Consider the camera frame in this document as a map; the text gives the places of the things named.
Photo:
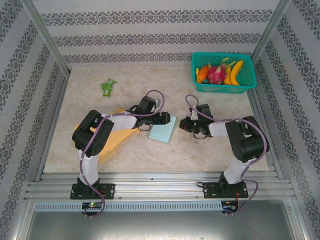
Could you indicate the orange paper box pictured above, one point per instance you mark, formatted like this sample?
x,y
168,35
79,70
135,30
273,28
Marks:
x,y
117,140

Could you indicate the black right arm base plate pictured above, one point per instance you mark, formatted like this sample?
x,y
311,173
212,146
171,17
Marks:
x,y
211,190

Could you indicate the aluminium rail frame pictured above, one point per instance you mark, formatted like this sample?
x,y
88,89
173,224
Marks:
x,y
160,185

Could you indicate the aluminium side rail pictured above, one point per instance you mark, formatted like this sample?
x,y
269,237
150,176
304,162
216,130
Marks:
x,y
260,107
53,125

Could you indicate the grey metal sheet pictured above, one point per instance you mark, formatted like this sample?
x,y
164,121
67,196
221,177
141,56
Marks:
x,y
160,226

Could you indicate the aluminium corner post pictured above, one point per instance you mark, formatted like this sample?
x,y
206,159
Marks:
x,y
271,27
45,35

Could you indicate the small yellow banana toy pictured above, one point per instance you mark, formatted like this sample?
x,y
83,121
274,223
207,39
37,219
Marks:
x,y
227,79

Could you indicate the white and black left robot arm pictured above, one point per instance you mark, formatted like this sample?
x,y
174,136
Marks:
x,y
87,170

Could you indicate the teal plastic basket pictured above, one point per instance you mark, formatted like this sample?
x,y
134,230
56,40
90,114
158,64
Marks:
x,y
200,60

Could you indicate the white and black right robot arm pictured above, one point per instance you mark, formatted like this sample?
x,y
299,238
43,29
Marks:
x,y
247,140

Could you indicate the orange mango toy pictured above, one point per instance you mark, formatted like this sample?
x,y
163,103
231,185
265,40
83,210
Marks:
x,y
203,73

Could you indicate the light blue paper box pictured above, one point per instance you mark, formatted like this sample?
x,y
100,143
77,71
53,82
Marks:
x,y
161,133

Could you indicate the pink dragon fruit toy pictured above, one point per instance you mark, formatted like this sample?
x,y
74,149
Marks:
x,y
216,75

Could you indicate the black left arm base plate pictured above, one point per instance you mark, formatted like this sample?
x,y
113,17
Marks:
x,y
107,191

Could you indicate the large orange banana toy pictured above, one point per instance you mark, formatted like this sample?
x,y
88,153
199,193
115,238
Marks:
x,y
236,72

